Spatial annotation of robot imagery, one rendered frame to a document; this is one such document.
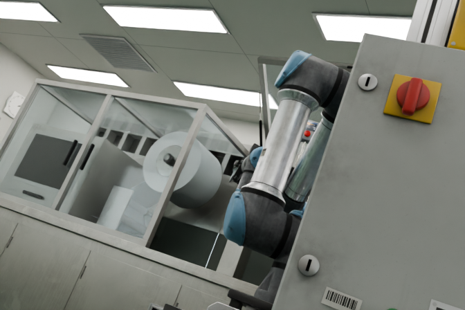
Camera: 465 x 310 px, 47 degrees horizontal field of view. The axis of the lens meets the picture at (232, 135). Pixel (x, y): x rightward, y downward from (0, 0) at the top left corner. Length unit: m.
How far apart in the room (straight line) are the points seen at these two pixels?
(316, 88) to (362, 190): 0.66
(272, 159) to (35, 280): 1.52
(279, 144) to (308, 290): 0.65
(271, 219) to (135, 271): 1.07
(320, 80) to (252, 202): 0.37
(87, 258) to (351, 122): 1.78
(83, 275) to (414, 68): 1.84
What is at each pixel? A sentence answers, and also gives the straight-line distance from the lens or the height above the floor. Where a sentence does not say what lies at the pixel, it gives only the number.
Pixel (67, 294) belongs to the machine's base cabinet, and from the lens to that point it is 2.43.
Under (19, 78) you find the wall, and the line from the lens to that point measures 7.38.
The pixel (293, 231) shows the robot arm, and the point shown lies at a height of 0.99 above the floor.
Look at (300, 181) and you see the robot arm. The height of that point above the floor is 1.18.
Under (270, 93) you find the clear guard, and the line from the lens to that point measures 2.74.
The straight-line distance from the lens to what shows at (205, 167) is 2.55.
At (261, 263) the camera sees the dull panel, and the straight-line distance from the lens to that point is 2.66.
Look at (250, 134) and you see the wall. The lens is 5.82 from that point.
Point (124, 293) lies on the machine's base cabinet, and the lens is 2.25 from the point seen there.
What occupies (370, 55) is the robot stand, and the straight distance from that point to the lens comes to 0.86.
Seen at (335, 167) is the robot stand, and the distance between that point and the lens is 0.78.
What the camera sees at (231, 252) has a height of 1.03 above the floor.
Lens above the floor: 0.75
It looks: 18 degrees up
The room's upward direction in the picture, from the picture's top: 22 degrees clockwise
